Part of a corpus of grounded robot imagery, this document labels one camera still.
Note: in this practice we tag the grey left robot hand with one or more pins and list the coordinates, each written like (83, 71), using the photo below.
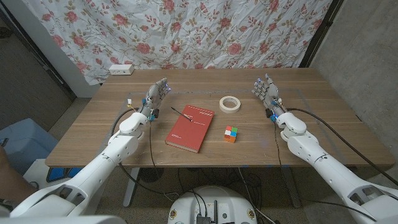
(153, 98)

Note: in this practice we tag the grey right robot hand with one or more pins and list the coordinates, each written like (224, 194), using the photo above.
(270, 95)

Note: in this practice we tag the black mechanical pencil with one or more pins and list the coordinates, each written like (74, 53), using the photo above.
(181, 114)

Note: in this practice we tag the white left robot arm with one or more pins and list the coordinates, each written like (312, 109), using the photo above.
(102, 161)

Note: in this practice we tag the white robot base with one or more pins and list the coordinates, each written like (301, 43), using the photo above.
(214, 199)

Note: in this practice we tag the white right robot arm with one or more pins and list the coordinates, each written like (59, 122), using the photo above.
(326, 171)

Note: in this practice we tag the beige masking tape roll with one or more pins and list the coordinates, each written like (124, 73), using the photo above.
(221, 105)

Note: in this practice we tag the red hardcover notebook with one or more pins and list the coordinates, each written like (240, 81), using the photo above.
(189, 133)

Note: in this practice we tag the multicoloured Rubik's cube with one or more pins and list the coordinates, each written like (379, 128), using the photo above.
(230, 134)

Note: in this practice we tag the white power strip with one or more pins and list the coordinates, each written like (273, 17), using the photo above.
(121, 69)

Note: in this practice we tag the floral backdrop cloth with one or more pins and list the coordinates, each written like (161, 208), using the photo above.
(186, 31)

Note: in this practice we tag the black round floor object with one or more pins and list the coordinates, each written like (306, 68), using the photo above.
(150, 175)

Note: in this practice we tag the black backdrop stand pole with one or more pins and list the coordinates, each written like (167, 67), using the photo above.
(320, 34)

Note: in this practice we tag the white table leg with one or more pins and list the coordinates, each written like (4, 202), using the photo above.
(130, 189)

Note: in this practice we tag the grey table leg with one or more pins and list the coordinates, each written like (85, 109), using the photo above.
(292, 189)

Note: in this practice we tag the blue black foot pedal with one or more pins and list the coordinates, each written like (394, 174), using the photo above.
(59, 175)

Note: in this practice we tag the white floor board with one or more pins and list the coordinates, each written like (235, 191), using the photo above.
(40, 171)

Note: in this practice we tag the blue plastic bin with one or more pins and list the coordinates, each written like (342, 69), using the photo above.
(25, 143)

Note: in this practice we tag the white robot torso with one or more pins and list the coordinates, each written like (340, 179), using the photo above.
(62, 220)

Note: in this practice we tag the person's bare leg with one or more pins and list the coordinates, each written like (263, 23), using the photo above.
(12, 180)

